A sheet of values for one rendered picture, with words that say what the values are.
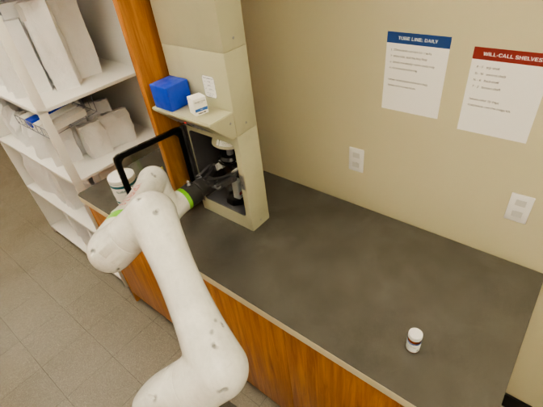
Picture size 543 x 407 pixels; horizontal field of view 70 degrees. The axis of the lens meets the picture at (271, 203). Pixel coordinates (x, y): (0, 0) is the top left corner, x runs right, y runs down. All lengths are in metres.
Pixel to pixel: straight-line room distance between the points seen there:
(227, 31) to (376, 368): 1.14
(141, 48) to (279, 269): 0.97
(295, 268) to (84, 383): 1.58
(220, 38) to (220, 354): 0.93
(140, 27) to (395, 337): 1.37
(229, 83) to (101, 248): 0.68
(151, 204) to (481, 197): 1.16
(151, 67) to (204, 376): 1.15
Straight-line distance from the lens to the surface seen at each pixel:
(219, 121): 1.37
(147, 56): 1.61
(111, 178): 2.06
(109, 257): 1.07
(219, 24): 1.32
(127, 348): 2.70
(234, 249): 1.65
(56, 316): 3.11
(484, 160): 1.53
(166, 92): 1.47
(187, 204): 1.51
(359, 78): 1.58
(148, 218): 0.97
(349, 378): 1.45
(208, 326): 0.87
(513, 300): 1.58
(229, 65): 1.36
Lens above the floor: 2.09
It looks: 38 degrees down
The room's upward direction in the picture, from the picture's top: 7 degrees counter-clockwise
